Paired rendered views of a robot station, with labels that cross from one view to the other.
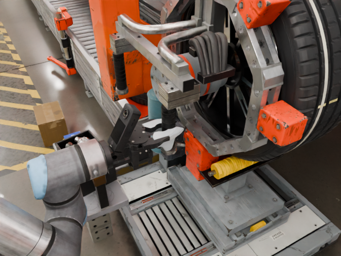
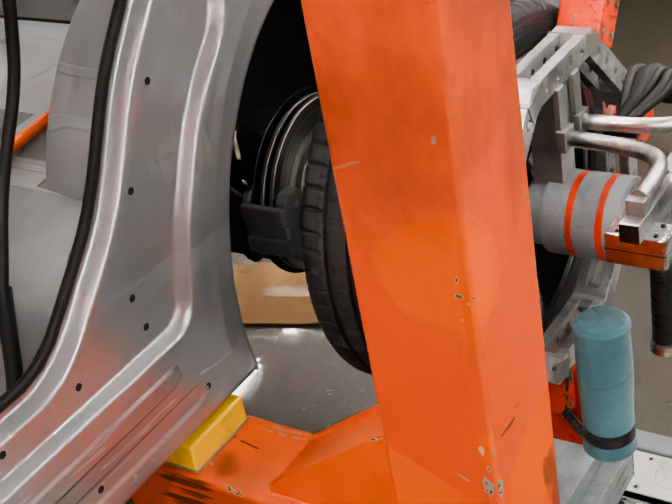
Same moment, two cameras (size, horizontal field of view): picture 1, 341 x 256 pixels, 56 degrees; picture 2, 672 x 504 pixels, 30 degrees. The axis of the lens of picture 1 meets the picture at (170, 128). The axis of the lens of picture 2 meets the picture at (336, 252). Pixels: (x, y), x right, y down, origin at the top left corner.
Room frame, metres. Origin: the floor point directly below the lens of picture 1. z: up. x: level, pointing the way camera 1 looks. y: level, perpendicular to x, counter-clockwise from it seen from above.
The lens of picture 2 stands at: (1.94, 1.33, 1.90)
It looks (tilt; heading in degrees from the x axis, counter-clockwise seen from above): 31 degrees down; 246
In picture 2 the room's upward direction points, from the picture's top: 11 degrees counter-clockwise
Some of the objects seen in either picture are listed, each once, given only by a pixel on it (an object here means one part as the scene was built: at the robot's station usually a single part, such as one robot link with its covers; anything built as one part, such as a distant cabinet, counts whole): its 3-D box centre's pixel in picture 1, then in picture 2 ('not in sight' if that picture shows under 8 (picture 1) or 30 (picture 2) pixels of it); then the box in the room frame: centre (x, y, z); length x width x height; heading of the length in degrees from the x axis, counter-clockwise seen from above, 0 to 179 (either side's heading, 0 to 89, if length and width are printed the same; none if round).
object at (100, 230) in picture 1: (93, 202); not in sight; (0.89, 0.34, 0.21); 0.10 x 0.10 x 0.42; 29
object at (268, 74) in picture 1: (208, 70); (558, 209); (0.91, -0.12, 0.85); 0.54 x 0.07 x 0.54; 29
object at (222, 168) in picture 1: (242, 160); not in sight; (0.85, -0.27, 0.51); 0.29 x 0.06 x 0.06; 119
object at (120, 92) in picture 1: (120, 71); (663, 304); (0.94, 0.17, 0.83); 0.04 x 0.04 x 0.16
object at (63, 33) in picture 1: (65, 45); not in sight; (2.34, 0.81, 0.30); 0.09 x 0.05 x 0.50; 29
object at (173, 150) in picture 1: (168, 127); not in sight; (0.65, 0.00, 0.83); 0.04 x 0.04 x 0.16
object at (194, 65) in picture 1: (189, 75); (600, 215); (0.87, -0.06, 0.85); 0.21 x 0.14 x 0.14; 119
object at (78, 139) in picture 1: (86, 160); not in sight; (0.85, 0.31, 0.51); 0.20 x 0.14 x 0.13; 37
